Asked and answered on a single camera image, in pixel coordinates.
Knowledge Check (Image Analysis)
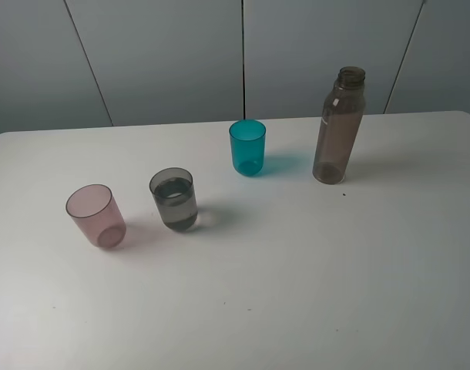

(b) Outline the grey translucent plastic cup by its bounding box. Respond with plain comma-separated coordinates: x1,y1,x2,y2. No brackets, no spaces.
149,167,198,232

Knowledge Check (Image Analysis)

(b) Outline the teal translucent plastic cup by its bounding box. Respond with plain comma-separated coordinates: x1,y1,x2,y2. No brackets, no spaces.
229,119,267,177

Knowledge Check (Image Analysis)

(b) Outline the pink translucent plastic cup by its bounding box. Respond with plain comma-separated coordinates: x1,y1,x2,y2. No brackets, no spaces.
65,184,126,249

